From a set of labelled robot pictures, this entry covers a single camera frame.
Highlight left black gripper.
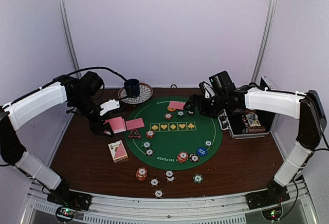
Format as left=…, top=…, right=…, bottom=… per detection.
left=70, top=94, right=114, bottom=137

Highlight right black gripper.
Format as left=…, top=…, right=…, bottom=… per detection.
left=182, top=92, right=227, bottom=118

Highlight red-backed card deck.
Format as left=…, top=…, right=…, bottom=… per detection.
left=105, top=117, right=126, bottom=134

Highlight green twenty chips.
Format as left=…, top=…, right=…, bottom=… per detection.
left=176, top=110, right=186, bottom=117

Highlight dealt red-backed card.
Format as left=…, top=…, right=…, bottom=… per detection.
left=125, top=118, right=144, bottom=130

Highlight red five chips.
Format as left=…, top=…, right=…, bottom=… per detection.
left=145, top=130, right=155, bottom=138
left=177, top=152, right=189, bottom=163
left=164, top=113, right=173, bottom=120

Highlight blue small blind button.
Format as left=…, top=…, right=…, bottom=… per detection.
left=196, top=147, right=208, bottom=157

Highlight hundred chip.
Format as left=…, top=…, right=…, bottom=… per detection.
left=145, top=148, right=154, bottom=157
left=153, top=189, right=163, bottom=198
left=164, top=170, right=174, bottom=178
left=150, top=178, right=159, bottom=187
left=166, top=176, right=175, bottom=182

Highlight red five chip stack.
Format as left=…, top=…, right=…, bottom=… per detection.
left=136, top=167, right=148, bottom=181

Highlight green twenty chip stack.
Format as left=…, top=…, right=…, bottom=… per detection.
left=193, top=174, right=204, bottom=183

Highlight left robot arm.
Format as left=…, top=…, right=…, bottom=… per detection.
left=1, top=71, right=113, bottom=206

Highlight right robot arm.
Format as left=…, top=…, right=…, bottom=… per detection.
left=184, top=83, right=327, bottom=204

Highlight card box under deck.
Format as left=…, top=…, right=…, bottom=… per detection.
left=108, top=140, right=128, bottom=163

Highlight aluminium poker chip case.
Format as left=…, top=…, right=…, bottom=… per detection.
left=218, top=76, right=283, bottom=140

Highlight dark blue mug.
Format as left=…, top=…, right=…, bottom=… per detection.
left=124, top=79, right=140, bottom=98

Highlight round green poker mat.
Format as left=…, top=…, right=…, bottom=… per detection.
left=125, top=96, right=223, bottom=171

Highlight patterned ceramic saucer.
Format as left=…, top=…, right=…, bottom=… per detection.
left=118, top=83, right=153, bottom=105

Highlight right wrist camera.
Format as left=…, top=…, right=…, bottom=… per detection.
left=199, top=70, right=236, bottom=99

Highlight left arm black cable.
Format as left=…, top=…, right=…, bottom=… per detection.
left=61, top=66, right=129, bottom=83

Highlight right aluminium frame post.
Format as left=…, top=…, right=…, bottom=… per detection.
left=251, top=0, right=278, bottom=83

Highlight aluminium frame post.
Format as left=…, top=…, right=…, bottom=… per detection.
left=58, top=0, right=80, bottom=70
left=251, top=0, right=278, bottom=83

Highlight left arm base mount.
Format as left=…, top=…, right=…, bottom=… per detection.
left=47, top=191, right=93, bottom=211

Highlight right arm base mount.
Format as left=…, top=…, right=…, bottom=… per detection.
left=245, top=190, right=290, bottom=210

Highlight left aluminium frame post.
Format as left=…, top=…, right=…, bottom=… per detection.
left=58, top=0, right=80, bottom=70

